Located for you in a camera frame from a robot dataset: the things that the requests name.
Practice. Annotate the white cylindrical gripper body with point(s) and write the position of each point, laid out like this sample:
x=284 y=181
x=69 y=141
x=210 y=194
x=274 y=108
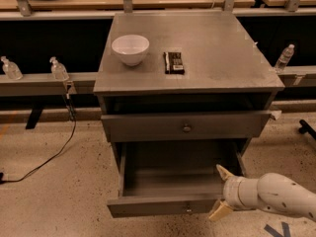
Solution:
x=231 y=192

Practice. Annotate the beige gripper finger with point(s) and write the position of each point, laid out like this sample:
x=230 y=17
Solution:
x=220 y=209
x=224 y=173

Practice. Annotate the grey drawer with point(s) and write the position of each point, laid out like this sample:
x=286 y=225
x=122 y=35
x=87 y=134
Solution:
x=173 y=177
x=184 y=126

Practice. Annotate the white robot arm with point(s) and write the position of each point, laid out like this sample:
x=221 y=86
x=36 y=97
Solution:
x=271 y=193

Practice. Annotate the grey wooden drawer cabinet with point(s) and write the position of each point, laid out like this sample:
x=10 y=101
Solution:
x=224 y=70

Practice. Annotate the grey top drawer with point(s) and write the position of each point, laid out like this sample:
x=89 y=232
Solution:
x=184 y=126

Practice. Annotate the black chair base leg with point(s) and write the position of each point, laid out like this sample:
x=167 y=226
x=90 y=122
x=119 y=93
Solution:
x=306 y=128

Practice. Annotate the black snack bar packet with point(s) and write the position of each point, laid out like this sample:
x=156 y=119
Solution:
x=174 y=63

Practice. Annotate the clear plastic water bottle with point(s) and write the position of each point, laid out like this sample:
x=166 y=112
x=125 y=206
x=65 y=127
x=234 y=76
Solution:
x=284 y=58

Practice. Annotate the white ceramic bowl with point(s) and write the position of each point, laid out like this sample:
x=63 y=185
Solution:
x=131 y=49

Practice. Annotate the clear pump bottle near cabinet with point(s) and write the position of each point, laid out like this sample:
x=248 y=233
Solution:
x=58 y=70

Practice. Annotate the clear pump bottle far left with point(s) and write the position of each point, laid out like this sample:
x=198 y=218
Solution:
x=11 y=69

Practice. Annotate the grey metal rail bench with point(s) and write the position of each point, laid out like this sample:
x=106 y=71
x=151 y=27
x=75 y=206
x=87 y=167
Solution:
x=45 y=85

